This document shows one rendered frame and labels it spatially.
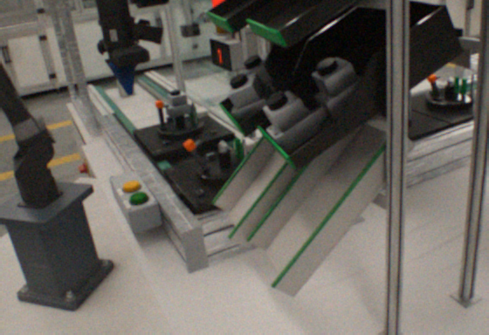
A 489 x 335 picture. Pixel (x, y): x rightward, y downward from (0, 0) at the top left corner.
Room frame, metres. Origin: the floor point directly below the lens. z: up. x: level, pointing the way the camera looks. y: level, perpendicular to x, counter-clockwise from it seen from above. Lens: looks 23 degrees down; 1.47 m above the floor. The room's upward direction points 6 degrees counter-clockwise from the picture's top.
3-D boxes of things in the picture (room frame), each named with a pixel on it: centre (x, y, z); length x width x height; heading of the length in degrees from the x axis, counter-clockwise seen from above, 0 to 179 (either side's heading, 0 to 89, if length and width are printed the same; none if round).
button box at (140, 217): (1.02, 0.31, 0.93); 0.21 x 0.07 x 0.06; 25
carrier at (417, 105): (1.34, -0.59, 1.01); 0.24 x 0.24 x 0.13; 25
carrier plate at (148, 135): (1.34, 0.22, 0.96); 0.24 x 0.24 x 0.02; 25
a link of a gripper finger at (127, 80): (0.89, 0.23, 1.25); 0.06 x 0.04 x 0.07; 115
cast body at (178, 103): (1.35, 0.21, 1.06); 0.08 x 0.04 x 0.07; 115
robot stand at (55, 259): (0.81, 0.42, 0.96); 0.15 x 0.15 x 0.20; 70
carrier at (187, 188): (1.03, 0.08, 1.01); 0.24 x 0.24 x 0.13; 25
